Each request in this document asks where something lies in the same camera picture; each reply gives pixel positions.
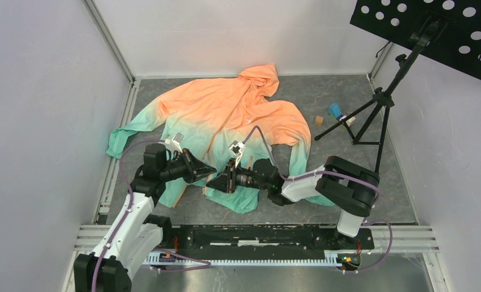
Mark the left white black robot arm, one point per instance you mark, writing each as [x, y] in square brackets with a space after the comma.
[136, 232]

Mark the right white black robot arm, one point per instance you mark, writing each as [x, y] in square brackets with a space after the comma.
[349, 186]

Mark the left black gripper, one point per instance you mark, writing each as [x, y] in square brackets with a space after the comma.
[198, 170]

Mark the white slotted cable duct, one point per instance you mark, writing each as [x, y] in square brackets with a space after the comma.
[155, 259]

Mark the blue block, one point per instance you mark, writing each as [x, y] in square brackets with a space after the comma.
[335, 111]

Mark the small wooden cube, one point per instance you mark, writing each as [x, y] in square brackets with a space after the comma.
[318, 121]

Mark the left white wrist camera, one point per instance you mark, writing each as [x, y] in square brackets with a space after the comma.
[174, 143]

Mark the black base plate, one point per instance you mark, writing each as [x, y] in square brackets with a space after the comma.
[262, 241]

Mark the black tripod stand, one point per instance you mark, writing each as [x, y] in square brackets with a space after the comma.
[382, 98]

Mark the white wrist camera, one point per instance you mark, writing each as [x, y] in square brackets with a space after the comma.
[237, 148]
[174, 143]

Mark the black perforated tray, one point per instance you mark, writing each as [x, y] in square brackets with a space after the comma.
[451, 30]

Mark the aluminium frame rail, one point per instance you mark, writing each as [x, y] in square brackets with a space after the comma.
[406, 239]

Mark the small white block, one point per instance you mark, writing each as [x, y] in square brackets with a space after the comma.
[348, 121]

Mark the orange and mint hooded jacket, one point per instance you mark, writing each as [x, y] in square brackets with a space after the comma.
[211, 113]

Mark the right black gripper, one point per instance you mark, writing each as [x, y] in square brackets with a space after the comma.
[226, 184]

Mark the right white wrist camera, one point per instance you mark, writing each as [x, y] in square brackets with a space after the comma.
[237, 148]

